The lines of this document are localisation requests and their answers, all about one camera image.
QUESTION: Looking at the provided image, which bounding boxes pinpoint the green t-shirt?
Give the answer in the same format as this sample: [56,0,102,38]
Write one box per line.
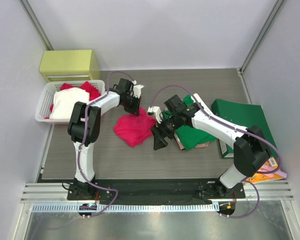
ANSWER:
[164,94,217,151]

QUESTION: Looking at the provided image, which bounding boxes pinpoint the pink red t-shirt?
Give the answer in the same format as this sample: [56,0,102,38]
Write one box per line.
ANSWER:
[113,107,156,148]

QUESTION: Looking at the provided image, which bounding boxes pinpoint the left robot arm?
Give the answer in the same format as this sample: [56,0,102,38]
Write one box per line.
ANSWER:
[67,78,144,200]

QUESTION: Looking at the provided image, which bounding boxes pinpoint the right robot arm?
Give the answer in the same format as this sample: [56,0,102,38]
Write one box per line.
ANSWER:
[147,94,272,197]

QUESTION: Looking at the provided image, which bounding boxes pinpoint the red t-shirt in basket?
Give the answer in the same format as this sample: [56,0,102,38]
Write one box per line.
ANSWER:
[50,81,101,113]

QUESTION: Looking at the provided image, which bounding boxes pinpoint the yellow-green box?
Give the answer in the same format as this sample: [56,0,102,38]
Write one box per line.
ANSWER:
[39,49,100,82]

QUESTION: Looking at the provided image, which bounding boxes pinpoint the green binder folder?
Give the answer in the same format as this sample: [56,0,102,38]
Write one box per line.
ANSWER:
[211,99,276,147]

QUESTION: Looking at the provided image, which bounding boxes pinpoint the white plastic laundry basket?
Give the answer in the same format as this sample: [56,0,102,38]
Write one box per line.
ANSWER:
[35,80,105,125]

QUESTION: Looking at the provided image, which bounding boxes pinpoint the pink highlighter pens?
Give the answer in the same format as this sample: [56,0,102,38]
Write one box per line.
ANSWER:
[259,164,287,179]

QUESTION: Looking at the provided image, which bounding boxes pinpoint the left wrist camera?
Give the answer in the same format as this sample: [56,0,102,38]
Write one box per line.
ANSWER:
[132,80,145,99]

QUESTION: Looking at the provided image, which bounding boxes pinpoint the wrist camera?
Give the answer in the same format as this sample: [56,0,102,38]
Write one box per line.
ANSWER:
[147,106,162,124]
[132,80,145,99]

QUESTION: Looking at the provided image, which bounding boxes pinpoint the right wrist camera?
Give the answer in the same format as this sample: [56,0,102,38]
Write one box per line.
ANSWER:
[147,106,162,124]

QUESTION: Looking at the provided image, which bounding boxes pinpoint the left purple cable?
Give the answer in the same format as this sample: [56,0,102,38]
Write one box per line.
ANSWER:
[76,70,138,217]

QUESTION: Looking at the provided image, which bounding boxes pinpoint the purple cable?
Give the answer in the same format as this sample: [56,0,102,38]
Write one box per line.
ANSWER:
[76,70,138,217]
[149,84,283,219]

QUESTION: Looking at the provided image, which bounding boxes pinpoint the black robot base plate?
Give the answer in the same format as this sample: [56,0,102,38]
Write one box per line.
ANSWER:
[67,178,246,206]

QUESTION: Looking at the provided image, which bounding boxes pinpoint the slotted cable duct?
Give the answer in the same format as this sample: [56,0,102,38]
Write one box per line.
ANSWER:
[32,202,220,213]

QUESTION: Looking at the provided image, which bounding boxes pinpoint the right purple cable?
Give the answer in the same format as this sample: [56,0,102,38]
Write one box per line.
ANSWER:
[149,84,283,219]

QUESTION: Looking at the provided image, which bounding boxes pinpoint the aluminium frame rail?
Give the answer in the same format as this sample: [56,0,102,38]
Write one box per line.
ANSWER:
[20,179,294,203]

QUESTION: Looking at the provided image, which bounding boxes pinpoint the left corner aluminium post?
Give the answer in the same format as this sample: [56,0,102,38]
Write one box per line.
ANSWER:
[18,0,54,51]

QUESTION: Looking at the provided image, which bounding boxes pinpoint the corner aluminium post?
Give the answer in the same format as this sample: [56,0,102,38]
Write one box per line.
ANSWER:
[18,0,54,51]
[237,0,287,76]

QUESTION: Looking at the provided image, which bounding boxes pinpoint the right corner aluminium post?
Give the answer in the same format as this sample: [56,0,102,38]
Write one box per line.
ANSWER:
[237,0,287,76]

